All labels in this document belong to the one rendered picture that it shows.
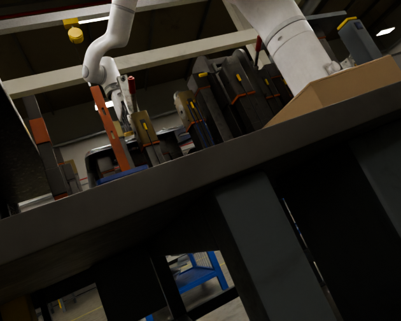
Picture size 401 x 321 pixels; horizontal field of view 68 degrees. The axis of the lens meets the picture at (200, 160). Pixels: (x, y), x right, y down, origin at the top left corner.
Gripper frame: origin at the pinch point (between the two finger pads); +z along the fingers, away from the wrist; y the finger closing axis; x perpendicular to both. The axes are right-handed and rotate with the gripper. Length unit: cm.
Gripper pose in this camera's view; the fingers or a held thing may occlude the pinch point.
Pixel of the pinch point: (130, 127)
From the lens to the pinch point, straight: 122.4
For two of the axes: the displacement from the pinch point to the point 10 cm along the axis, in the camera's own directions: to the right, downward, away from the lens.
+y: -2.9, 3.3, 9.0
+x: -8.7, 2.9, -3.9
